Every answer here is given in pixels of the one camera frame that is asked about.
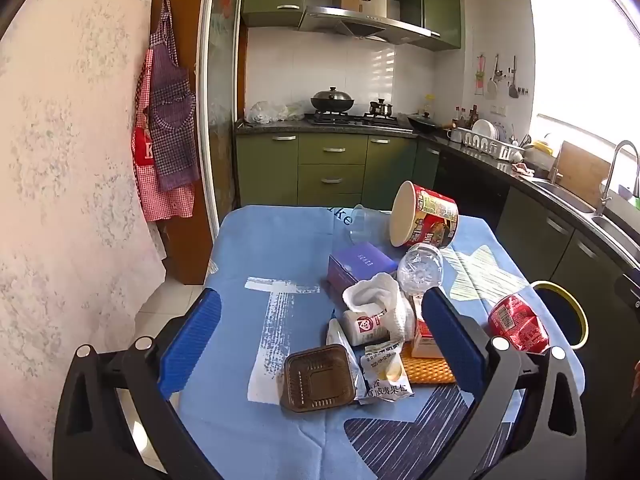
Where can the white mug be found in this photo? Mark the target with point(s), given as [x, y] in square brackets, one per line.
[453, 136]

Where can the pink green wall hanger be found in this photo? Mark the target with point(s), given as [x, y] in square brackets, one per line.
[480, 75]

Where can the red snack packet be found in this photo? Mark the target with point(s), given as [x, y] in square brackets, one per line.
[517, 322]

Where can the white snack wrapper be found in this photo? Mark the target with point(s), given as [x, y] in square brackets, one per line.
[385, 375]

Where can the yellow rimmed black bin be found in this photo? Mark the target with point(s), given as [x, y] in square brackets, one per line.
[580, 320]

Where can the metal hanging spatula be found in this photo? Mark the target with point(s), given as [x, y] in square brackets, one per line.
[513, 87]

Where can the yellow oil bottle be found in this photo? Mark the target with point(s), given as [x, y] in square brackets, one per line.
[428, 106]

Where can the white pill bottle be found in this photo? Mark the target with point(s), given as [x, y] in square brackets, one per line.
[362, 328]

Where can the yellow container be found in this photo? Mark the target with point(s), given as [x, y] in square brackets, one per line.
[542, 148]

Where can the bright window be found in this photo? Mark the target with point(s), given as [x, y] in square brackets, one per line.
[585, 50]

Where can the purple checked apron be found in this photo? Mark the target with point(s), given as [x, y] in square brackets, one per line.
[172, 135]

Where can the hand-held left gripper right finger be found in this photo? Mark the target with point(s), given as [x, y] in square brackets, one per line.
[452, 337]

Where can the white dish rack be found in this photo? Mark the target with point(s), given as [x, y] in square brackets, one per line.
[487, 147]

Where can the purple box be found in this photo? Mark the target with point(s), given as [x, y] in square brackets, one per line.
[360, 260]

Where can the gas stove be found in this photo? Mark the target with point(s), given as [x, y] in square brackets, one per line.
[350, 120]

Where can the red instant noodle cup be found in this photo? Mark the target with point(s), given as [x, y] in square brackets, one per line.
[430, 215]

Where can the brown plastic tray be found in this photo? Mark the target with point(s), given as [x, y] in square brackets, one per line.
[320, 380]

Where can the red checked apron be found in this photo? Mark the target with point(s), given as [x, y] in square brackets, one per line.
[165, 205]

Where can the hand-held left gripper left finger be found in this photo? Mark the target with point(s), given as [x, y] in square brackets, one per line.
[190, 342]

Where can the dark base cabinets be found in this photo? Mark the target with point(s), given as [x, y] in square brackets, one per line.
[530, 225]

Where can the black lidded wok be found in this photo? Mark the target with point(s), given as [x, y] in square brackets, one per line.
[332, 100]

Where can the wooden cutting board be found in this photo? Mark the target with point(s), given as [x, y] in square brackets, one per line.
[580, 175]

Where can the pink cloth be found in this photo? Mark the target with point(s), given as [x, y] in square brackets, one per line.
[522, 169]

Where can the steel double sink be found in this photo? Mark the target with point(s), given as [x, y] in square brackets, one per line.
[565, 192]

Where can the white cloth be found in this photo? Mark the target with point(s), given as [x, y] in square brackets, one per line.
[385, 290]

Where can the row of condiment bottles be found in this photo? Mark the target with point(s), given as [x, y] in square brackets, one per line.
[465, 117]

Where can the orange white carton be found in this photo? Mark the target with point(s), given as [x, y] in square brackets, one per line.
[425, 340]

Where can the stack of white plates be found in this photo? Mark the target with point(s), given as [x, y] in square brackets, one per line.
[484, 129]

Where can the clear plastic cup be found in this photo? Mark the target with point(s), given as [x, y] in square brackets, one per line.
[362, 225]

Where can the small steel pot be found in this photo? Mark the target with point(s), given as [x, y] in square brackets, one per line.
[381, 108]

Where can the blue printed tablecloth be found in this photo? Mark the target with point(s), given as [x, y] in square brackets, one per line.
[250, 240]

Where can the black stone countertop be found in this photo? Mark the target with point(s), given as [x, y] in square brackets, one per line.
[350, 130]

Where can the tall steel faucet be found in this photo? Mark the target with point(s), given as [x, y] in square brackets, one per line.
[622, 146]

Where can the clear plastic bags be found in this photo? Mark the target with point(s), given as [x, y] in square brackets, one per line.
[265, 112]

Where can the black lidded pan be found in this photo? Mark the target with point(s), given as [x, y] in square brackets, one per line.
[422, 122]

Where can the green base cabinets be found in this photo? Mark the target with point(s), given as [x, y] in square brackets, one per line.
[320, 180]

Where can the white hanging spatula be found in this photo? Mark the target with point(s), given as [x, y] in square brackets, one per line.
[493, 87]

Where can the clear plastic bottle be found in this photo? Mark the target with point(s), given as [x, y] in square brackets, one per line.
[420, 267]

